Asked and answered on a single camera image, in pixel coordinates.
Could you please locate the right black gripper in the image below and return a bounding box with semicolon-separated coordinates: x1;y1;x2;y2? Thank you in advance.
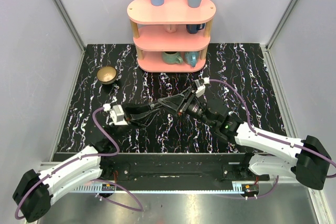
158;87;216;128

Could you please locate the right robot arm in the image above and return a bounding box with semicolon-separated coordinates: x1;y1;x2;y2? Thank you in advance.
158;88;330;190

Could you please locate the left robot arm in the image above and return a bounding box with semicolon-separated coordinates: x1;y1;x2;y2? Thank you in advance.
13;103;160;223

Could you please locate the green ceramic mug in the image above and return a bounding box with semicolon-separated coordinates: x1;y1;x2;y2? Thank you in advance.
162;51;183;65

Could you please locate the light blue ceramic mug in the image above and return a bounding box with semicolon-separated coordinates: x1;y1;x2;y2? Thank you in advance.
184;51;199;67

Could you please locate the gold bowl with dark rim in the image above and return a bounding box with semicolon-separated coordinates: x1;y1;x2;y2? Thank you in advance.
97;66;118;84

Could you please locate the pink three-tier wooden shelf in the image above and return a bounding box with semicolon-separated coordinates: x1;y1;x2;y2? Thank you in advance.
127;0;216;72

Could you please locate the pink mug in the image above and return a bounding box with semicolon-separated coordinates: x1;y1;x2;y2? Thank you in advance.
164;24;177;33

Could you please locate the dark blue mug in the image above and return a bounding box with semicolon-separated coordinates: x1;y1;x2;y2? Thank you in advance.
186;23;206;34

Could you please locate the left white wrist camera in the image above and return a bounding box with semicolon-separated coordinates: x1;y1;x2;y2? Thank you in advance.
103;103;128;126

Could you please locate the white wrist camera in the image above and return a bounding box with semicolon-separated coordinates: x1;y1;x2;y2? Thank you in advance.
103;103;128;126
194;77;210;98

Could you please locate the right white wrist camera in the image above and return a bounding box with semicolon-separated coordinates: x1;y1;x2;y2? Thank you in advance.
194;77;210;98

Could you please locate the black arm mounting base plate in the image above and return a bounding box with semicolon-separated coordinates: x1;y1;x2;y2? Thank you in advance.
100;153;269;181

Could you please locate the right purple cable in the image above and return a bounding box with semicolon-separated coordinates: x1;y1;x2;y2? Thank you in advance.
207;79;336;200

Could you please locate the purple cable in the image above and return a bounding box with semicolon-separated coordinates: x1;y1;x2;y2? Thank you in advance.
207;79;336;200
14;107;144;220

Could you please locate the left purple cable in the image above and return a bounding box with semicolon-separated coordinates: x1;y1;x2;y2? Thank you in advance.
14;107;144;220

